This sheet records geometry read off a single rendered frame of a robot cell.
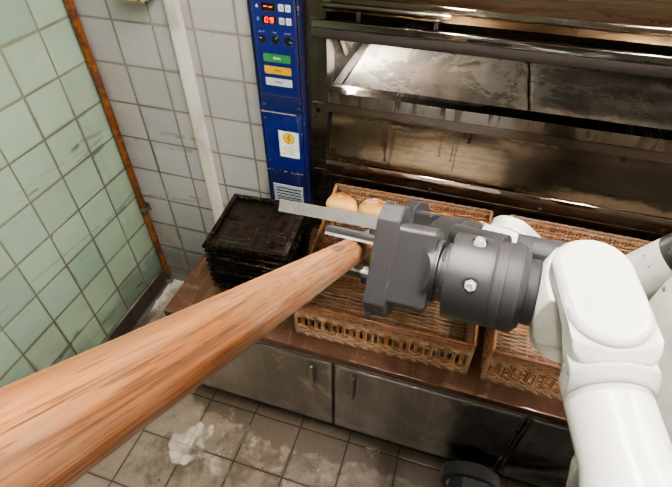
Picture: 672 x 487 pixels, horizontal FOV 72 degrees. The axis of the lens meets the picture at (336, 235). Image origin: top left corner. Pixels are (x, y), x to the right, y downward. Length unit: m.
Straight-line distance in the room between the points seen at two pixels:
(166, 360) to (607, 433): 0.32
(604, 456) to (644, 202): 1.32
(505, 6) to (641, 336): 1.05
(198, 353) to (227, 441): 1.88
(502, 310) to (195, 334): 0.33
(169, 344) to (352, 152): 1.47
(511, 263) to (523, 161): 1.13
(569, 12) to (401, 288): 1.01
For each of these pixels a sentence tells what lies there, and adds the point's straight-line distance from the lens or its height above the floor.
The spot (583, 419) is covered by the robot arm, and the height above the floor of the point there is 1.51.
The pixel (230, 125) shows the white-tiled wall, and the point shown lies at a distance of 1.77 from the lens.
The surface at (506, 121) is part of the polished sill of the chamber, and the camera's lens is 1.49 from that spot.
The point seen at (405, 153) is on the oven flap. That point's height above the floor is 1.00.
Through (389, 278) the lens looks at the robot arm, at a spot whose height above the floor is 1.49.
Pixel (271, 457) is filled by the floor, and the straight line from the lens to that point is 2.01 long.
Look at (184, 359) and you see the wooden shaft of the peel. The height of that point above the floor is 1.71.
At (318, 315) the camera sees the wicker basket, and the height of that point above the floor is 0.70.
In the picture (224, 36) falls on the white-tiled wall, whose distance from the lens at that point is 1.62.
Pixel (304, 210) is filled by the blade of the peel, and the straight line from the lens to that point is 1.07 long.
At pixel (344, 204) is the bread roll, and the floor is 0.96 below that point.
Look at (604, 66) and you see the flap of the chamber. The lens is 1.28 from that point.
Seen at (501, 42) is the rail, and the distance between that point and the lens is 1.25.
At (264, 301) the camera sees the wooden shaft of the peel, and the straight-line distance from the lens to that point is 0.24.
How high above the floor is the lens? 1.85
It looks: 43 degrees down
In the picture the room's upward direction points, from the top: straight up
